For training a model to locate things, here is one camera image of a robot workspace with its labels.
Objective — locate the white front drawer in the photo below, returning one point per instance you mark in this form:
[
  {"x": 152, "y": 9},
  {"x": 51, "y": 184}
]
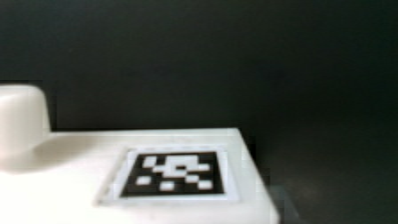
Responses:
[{"x": 124, "y": 177}]

